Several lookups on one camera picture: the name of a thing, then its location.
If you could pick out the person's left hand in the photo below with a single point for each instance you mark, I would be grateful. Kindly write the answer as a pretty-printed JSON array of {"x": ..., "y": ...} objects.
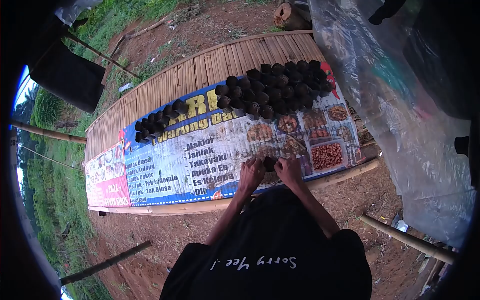
[{"x": 250, "y": 176}]

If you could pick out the person's right hand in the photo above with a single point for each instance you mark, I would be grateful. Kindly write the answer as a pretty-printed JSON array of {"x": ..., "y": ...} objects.
[{"x": 290, "y": 174}]

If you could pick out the person's left fingers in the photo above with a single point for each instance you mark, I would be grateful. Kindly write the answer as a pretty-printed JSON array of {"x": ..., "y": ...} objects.
[{"x": 259, "y": 164}]

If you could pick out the person's right fingers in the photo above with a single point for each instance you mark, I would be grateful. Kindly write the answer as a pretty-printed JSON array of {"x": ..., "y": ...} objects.
[{"x": 280, "y": 165}]

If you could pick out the single black soil-filled seedling bag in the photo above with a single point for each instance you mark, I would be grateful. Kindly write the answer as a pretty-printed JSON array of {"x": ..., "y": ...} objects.
[{"x": 269, "y": 164}]

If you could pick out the blue printed food banner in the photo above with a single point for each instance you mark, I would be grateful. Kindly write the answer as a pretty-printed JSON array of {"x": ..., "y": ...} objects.
[{"x": 210, "y": 157}]

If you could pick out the large cluster of black seedling bags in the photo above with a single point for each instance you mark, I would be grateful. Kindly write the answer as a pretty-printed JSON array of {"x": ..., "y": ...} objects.
[{"x": 277, "y": 88}]

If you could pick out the person's body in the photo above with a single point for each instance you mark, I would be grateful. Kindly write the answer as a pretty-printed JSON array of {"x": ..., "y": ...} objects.
[{"x": 270, "y": 255}]

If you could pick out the small cluster of black seedling bags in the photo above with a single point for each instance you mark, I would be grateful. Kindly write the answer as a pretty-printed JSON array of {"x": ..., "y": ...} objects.
[{"x": 157, "y": 120}]

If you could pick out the bamboo slat table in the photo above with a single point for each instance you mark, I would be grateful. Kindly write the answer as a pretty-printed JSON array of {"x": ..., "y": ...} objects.
[{"x": 180, "y": 77}]

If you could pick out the clear plastic sheet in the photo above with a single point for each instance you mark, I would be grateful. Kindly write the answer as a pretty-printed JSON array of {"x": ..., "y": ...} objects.
[{"x": 397, "y": 112}]

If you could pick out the thick bamboo pole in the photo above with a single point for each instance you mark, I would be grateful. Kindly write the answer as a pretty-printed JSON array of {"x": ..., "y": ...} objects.
[
  {"x": 48, "y": 132},
  {"x": 408, "y": 240}
]

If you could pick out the cut tree stump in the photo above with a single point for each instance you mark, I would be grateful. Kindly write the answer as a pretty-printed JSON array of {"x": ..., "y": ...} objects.
[{"x": 288, "y": 15}]

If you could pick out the red printed banner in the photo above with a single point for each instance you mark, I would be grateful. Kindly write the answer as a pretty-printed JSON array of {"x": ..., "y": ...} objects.
[{"x": 108, "y": 180}]

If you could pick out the dark wooden pole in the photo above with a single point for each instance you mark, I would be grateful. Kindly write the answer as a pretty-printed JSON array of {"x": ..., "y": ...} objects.
[{"x": 107, "y": 263}]

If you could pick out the thin wooden stick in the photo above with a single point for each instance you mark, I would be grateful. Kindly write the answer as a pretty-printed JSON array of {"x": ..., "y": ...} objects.
[{"x": 101, "y": 56}]

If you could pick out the black hanging cloth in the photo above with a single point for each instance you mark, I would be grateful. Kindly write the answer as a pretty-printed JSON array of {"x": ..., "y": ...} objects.
[{"x": 71, "y": 80}]

